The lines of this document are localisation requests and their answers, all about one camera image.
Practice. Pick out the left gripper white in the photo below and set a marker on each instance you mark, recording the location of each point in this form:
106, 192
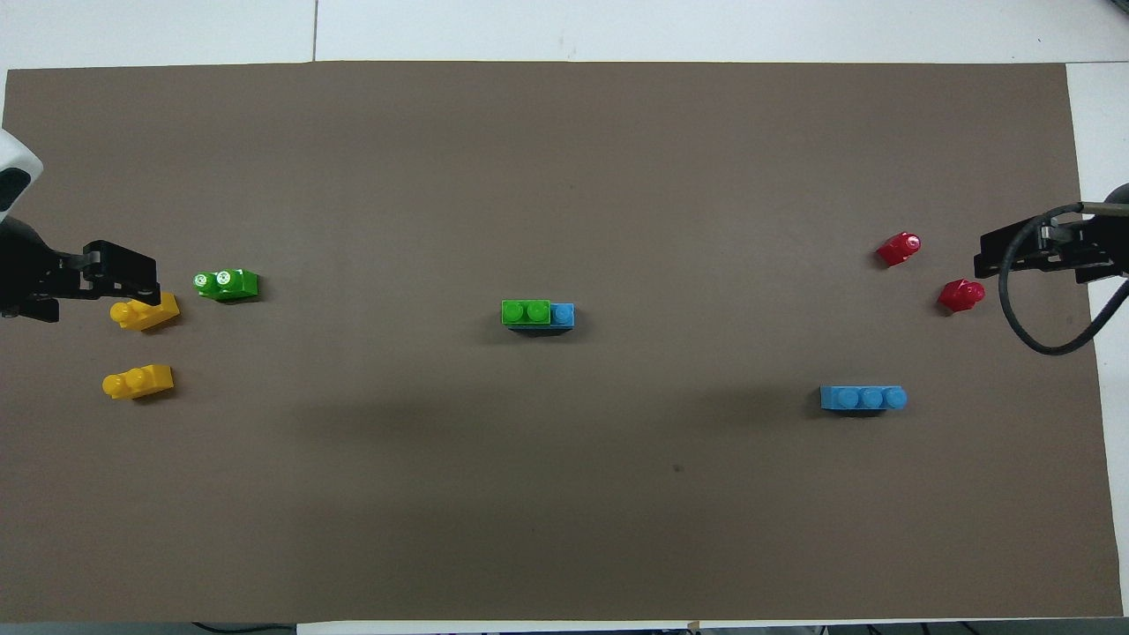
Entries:
13, 168

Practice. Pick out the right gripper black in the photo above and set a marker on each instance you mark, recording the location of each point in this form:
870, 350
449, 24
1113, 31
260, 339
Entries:
1122, 194

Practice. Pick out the plain green two-stud block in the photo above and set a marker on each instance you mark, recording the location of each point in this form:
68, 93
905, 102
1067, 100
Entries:
526, 311

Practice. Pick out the blue three-stud toy block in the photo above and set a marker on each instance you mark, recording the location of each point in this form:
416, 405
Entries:
563, 314
863, 399

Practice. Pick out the yellow two-stud toy block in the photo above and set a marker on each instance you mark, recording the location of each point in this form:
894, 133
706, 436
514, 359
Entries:
145, 315
137, 382

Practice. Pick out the red single-stud toy block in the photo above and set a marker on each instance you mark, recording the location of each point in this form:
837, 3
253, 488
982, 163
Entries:
899, 249
961, 295

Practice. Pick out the green block with white stickers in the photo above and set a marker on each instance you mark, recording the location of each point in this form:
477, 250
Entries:
228, 284

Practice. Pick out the brown paper table mat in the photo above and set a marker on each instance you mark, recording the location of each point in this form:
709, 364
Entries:
564, 176

